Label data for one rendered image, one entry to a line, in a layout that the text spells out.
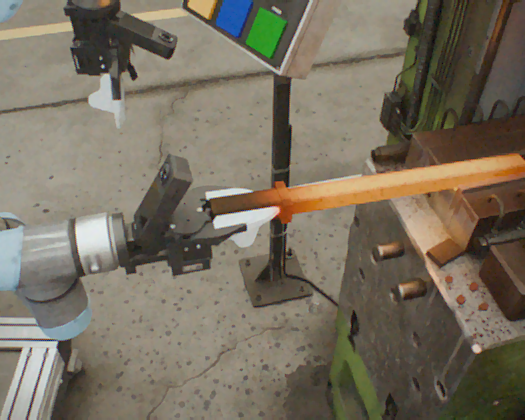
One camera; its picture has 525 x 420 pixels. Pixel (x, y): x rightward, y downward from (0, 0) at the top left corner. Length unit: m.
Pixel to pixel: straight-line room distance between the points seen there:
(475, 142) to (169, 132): 1.75
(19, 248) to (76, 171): 1.68
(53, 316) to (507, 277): 0.59
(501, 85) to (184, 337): 1.20
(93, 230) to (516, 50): 0.72
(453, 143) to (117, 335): 1.26
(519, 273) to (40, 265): 0.59
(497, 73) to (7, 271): 0.81
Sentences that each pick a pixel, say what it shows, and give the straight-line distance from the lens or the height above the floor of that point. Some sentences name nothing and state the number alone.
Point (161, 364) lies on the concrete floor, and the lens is 1.76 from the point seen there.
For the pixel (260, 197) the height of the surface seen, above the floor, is 1.03.
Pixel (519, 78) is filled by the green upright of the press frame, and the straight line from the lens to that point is 1.06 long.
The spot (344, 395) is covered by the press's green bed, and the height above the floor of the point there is 0.16.
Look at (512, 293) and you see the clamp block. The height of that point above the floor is 0.96.
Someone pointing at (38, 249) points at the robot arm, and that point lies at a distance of 0.70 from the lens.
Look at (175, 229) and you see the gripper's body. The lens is 0.68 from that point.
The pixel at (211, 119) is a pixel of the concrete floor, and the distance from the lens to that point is 2.53.
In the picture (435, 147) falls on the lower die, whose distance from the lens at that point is 0.89.
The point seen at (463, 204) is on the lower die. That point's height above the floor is 0.98.
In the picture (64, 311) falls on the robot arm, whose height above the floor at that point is 0.92.
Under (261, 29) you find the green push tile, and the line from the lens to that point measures 1.10.
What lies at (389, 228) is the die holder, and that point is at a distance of 0.91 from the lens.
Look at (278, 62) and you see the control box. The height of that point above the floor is 0.98.
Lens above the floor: 1.54
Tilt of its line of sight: 47 degrees down
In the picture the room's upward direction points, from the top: straight up
